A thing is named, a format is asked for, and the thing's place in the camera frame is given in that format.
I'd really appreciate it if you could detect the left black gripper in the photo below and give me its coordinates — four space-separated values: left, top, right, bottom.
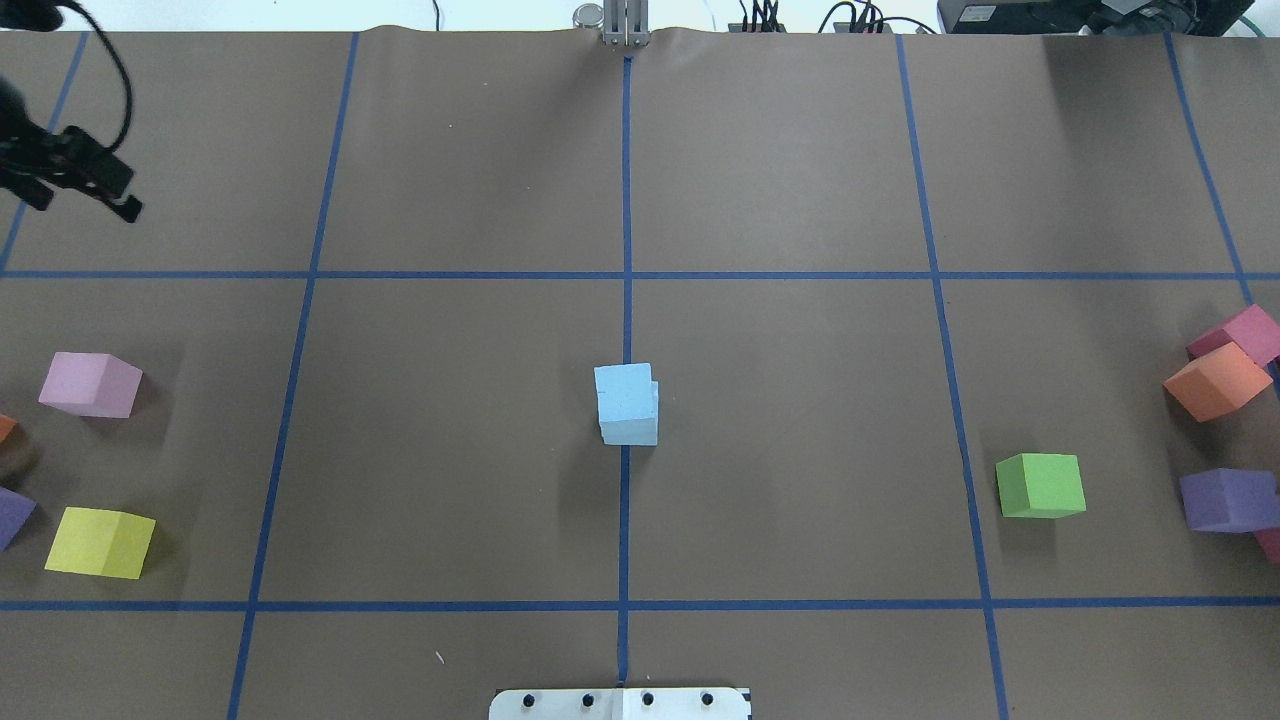
1 79 143 223

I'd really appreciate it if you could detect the light blue block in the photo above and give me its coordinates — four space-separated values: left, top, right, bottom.
600 380 660 447
594 363 659 425

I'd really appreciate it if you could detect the pink block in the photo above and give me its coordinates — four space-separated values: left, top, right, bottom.
38 352 145 419

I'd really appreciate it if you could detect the orange block left side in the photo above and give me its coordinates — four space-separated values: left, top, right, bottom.
0 414 19 443

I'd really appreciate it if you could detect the purple block left side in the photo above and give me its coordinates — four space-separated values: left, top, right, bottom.
0 487 38 551

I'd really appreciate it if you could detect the purple block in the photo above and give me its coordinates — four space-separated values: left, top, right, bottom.
0 487 38 551
1178 468 1279 533

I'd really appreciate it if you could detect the yellow block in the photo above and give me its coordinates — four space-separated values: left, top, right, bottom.
44 507 156 580

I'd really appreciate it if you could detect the green block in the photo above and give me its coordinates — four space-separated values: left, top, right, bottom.
995 454 1087 519

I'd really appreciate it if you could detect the orange block right side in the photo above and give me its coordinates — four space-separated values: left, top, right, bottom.
1164 342 1274 423

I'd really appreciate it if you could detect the crimson block beside orange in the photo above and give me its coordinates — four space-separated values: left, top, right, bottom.
1187 304 1279 366

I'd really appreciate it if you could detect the purple block right side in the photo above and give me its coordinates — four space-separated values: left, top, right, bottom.
1178 468 1279 533

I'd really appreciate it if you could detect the crimson block near tray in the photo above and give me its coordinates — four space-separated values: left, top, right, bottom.
1253 527 1280 565

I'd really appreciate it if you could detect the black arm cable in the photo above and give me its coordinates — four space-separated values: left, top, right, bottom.
55 0 136 151

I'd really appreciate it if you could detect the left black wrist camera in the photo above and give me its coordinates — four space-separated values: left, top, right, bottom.
0 0 64 33

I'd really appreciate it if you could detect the aluminium frame post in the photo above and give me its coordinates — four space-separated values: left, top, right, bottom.
600 0 652 47

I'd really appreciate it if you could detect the white pedestal base plate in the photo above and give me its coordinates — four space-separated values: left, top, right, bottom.
488 687 753 719

